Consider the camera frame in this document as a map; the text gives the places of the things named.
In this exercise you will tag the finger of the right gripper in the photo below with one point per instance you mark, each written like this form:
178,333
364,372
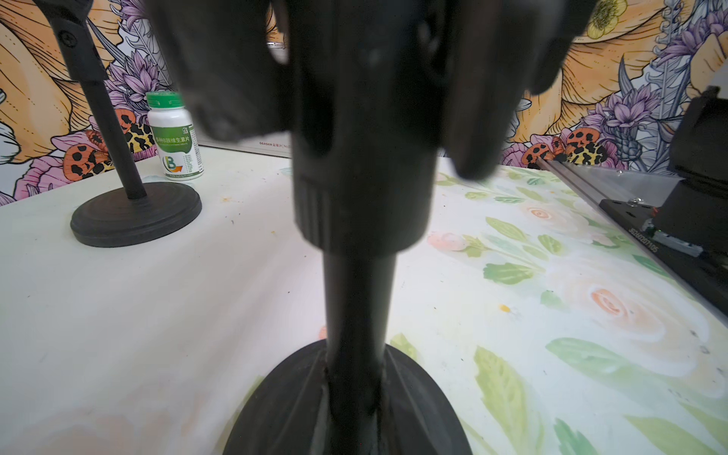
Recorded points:
217,55
498,51

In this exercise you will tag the black round stand base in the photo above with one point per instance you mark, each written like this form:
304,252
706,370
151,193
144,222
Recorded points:
112,220

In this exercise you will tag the white green-capped pill bottle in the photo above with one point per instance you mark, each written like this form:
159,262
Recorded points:
174,136

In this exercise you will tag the silver first aid case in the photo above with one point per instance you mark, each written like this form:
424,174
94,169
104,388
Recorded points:
275,145

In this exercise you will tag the aluminium front rail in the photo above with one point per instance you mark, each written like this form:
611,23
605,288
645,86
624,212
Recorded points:
596,183

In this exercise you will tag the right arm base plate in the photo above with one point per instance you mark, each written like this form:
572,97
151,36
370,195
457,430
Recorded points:
706,273

